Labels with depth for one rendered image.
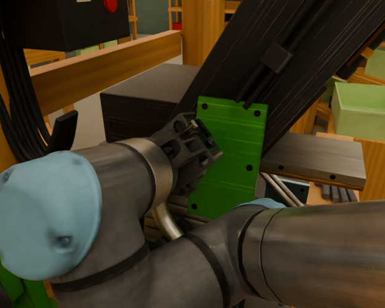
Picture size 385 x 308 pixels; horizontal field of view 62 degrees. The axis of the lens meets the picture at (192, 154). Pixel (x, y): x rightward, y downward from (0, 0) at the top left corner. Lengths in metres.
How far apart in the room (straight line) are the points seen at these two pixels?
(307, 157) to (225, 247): 0.43
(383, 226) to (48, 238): 0.18
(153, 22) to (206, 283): 10.67
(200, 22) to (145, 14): 9.67
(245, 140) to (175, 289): 0.32
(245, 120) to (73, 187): 0.36
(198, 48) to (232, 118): 0.82
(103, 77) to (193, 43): 0.52
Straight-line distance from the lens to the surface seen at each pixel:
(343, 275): 0.20
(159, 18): 10.73
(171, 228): 0.58
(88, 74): 0.86
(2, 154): 0.59
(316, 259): 0.22
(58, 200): 0.20
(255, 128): 0.52
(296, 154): 0.69
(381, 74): 3.21
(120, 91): 0.69
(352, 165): 0.69
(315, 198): 0.98
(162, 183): 0.30
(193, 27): 1.32
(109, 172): 0.24
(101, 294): 0.24
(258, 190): 0.97
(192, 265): 0.27
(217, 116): 0.53
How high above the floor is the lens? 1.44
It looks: 28 degrees down
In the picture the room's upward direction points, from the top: straight up
